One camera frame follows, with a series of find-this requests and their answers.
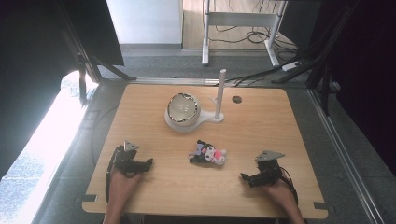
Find white power strip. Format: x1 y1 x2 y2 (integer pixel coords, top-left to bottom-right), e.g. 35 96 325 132
281 61 303 72

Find person's left hand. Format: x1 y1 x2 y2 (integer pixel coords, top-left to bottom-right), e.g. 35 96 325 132
109 167 144 203

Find white round bowl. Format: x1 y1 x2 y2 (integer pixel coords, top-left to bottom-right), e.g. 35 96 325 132
166 91 202 128

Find white stand with pole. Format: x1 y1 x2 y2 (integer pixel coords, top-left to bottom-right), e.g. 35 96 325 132
163 68 228 133

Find black white pink plush toy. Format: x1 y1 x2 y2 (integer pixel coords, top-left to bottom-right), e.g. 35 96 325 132
188 139 228 167

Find white wall panel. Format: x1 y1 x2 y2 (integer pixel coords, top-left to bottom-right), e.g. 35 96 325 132
106 0 184 45

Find white desk frame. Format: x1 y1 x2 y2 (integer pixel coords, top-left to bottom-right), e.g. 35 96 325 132
201 0 290 68

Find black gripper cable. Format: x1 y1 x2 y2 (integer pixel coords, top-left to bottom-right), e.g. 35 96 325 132
278 166 300 207
105 145 123 204

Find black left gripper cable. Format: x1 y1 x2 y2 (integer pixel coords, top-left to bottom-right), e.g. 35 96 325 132
105 145 123 204

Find black floor cables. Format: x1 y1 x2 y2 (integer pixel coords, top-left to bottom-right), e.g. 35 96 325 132
207 0 312 85

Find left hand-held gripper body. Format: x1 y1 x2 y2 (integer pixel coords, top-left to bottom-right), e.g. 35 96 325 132
112 140 148 178

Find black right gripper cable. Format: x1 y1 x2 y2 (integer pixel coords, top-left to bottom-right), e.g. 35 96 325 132
278 166 300 207

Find person's right hand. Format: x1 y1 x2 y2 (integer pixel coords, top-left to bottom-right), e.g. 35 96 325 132
262 178 297 207

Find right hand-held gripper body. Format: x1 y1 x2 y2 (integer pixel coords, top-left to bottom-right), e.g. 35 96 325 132
250 149 286 189

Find black tripod stand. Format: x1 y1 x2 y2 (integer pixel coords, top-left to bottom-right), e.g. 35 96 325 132
52 0 138 106
271 0 362 118

